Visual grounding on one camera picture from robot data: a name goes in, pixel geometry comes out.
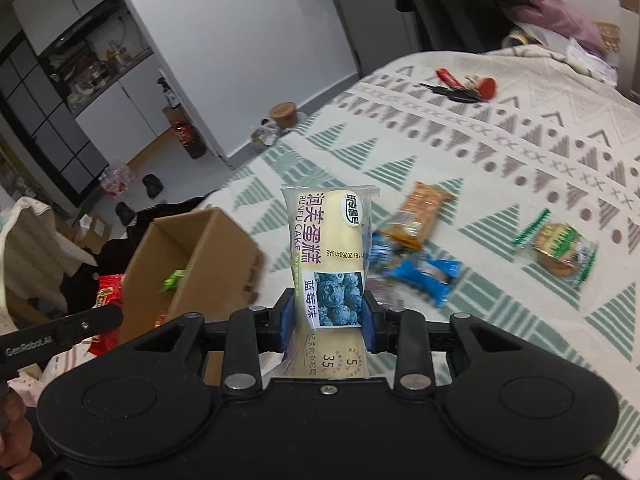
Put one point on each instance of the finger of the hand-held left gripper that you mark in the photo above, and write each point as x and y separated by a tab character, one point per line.
90	325

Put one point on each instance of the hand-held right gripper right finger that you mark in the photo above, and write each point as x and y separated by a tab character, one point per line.
370	322

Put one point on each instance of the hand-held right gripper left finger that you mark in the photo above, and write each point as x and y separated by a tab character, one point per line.
286	317

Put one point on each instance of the purple snack packet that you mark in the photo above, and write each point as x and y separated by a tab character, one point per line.
382	292

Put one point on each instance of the blue snack packet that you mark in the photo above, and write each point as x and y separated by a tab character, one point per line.
387	255
430	272

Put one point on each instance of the white cake packet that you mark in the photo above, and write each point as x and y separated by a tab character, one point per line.
327	240

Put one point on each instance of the green snack packet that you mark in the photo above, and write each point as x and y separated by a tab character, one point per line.
175	280

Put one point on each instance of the brown cardboard box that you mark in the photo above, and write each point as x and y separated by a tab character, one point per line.
210	245

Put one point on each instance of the orange snack packet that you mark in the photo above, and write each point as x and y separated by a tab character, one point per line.
422	205

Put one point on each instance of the green-edged cookie packet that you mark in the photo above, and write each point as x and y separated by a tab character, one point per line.
557	247

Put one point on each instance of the person's left hand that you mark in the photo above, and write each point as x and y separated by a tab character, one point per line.
12	435

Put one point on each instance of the dotted beige cloth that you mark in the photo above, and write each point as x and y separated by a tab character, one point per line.
35	245

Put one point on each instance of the black slipper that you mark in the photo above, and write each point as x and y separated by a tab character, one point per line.
152	185
125	212

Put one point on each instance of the pack of water bottles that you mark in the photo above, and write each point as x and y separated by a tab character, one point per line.
117	179

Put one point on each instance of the silvery plastic bag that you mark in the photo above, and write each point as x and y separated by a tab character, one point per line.
267	136

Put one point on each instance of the patterned white green blanket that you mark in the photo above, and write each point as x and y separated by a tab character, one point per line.
500	170

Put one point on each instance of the jar with cork lid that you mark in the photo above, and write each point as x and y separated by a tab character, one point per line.
284	115

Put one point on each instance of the black grid sliding door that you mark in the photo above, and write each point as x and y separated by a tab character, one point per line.
45	125

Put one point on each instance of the white base cabinets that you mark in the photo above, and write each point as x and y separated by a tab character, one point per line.
125	110

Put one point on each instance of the cardboard carton on floor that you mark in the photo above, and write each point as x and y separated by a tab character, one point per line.
170	117

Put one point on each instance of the spray bottle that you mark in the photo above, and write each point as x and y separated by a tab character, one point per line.
166	92

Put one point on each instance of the key bunch with red charms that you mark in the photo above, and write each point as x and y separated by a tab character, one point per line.
482	87

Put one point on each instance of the cluttered kitchen counter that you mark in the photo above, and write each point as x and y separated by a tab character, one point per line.
95	60

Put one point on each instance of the black office chair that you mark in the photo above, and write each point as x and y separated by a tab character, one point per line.
440	15

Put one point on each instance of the white crumpled bag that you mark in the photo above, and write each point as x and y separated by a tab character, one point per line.
590	57

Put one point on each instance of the pink pillow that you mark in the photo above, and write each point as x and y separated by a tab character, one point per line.
560	20

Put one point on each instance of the white desk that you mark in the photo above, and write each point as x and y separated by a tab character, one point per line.
631	35

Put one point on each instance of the white wall cabinets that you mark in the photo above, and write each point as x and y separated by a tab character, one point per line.
65	5

